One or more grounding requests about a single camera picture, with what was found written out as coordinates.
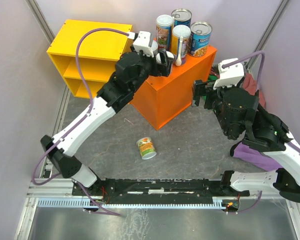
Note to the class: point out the yellow open shelf cabinet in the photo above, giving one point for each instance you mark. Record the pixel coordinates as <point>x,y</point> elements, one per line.
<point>85,54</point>

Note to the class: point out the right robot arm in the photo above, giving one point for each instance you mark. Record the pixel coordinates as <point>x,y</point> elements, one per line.
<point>239,112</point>

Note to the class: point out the white plastic spoon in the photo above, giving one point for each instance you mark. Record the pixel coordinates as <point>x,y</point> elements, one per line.
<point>178,61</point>

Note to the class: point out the dark blue soup can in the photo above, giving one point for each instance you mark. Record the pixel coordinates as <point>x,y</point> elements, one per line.
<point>182,16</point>

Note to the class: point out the blue Progresso soup can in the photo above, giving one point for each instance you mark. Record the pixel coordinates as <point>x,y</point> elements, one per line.
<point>199,38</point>

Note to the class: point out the purple cloth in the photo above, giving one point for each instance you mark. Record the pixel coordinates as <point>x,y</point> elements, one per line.
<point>254,157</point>

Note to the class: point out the yellow blue can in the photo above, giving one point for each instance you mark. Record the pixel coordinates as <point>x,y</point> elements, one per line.
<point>177,32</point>

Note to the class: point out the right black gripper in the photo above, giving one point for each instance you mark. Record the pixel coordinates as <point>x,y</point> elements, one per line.
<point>202,89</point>

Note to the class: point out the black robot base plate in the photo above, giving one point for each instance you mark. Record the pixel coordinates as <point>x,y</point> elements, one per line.
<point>161,191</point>

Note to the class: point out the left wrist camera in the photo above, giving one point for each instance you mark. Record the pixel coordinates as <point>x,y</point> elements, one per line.
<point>142,42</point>

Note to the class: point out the white lid small jar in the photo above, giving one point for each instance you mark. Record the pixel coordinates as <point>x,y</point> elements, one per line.
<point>164,57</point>

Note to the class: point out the orange label small jar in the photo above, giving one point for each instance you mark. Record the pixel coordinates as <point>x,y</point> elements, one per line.
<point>154,47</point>

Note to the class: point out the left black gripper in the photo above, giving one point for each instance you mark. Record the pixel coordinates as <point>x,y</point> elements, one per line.
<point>164,69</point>

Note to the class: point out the orange wooden box cabinet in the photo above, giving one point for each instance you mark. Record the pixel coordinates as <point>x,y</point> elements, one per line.
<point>160,99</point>

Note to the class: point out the red pink cloth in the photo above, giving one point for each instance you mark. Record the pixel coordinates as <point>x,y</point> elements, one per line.
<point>250,85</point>

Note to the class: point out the green label noodle cup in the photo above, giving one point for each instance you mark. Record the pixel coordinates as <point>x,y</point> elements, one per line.
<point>146,148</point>

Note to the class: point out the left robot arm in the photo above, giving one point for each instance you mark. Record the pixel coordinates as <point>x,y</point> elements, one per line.
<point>131,71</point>

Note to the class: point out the yellow soup can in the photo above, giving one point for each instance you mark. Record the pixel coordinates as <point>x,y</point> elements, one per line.
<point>164,25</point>

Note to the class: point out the green cloth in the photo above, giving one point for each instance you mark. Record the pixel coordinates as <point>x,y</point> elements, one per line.
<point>212,77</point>

